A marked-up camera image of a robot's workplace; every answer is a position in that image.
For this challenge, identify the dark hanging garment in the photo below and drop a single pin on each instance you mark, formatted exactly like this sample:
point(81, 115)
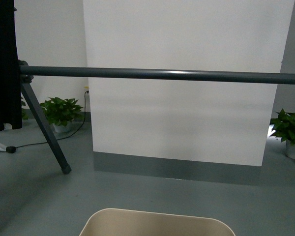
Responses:
point(10, 86)

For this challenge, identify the left potted green plant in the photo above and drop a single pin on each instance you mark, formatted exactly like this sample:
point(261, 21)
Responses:
point(60, 113)

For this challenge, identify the dark grey clothes rack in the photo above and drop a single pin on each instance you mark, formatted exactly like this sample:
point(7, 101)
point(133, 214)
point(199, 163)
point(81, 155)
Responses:
point(139, 165)

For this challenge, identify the right potted green plant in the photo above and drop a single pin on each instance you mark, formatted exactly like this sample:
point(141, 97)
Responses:
point(284, 128)

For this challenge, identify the potted green plant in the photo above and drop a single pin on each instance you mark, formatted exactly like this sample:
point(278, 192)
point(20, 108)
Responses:
point(60, 113)
point(284, 128)

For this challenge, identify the beige plastic laundry hamper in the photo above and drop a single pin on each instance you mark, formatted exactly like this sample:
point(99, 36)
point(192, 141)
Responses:
point(124, 222)

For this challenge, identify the far left potted plant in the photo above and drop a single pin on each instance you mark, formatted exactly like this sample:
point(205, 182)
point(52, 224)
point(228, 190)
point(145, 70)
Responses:
point(24, 111)

